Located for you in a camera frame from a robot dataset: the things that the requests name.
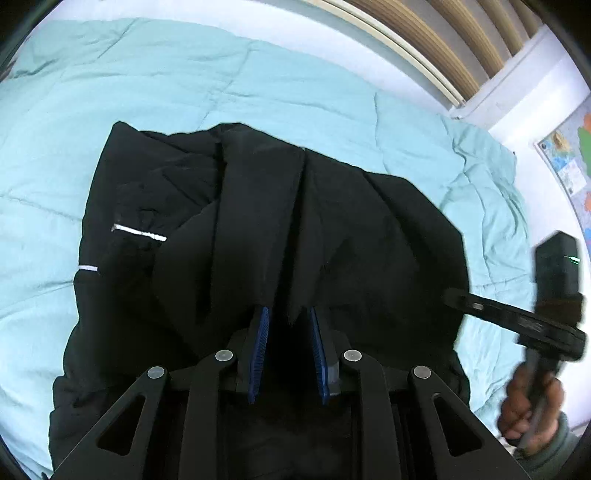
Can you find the striped wooden window blind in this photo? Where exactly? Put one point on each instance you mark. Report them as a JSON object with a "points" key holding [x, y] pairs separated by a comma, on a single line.
{"points": [[443, 41]]}

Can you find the person's right forearm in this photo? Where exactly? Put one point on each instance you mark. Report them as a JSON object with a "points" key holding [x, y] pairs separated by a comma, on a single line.
{"points": [[558, 452]]}

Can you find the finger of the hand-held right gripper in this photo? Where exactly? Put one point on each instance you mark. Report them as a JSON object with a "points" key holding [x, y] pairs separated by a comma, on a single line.
{"points": [[485, 311]]}

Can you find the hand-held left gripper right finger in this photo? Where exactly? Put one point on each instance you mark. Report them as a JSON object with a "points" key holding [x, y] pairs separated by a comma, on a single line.
{"points": [[319, 355]]}

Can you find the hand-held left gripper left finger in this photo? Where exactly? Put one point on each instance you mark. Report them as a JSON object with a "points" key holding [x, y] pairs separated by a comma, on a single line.
{"points": [[259, 355]]}

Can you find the black hooded jacket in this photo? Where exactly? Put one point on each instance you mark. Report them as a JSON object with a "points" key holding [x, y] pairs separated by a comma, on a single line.
{"points": [[231, 207]]}

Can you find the person's right hand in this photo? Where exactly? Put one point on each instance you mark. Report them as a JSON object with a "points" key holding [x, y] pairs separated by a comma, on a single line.
{"points": [[515, 406]]}

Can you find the colourful wall map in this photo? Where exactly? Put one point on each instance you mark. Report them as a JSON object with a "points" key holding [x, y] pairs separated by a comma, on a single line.
{"points": [[572, 175]]}

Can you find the teal quilted comforter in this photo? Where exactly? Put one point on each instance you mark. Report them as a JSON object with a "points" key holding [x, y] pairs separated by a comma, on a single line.
{"points": [[231, 69]]}

